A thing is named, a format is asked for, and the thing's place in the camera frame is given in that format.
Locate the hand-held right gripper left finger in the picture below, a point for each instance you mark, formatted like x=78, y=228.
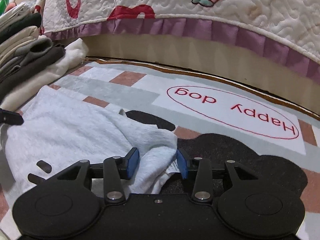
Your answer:
x=132, y=163

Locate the green and white bag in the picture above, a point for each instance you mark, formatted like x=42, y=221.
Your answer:
x=3, y=2

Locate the checked floor rug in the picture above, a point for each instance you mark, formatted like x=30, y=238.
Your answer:
x=225, y=110

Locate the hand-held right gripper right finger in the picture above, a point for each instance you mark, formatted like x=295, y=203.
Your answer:
x=182, y=165

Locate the cream folded garment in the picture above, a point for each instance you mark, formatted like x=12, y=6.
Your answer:
x=17, y=42

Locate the white quilted bedspread red bears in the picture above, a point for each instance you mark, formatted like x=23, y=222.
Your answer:
x=175, y=0

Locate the grey folded garment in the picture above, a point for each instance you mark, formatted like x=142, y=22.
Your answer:
x=37, y=46

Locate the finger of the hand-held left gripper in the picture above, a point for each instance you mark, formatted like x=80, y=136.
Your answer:
x=12, y=117

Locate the pink plush toy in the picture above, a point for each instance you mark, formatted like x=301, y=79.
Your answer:
x=10, y=7

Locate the white folded garment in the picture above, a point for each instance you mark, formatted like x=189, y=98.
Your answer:
x=12, y=15

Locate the light grey sweatshirt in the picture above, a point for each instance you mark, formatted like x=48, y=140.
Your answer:
x=75, y=130

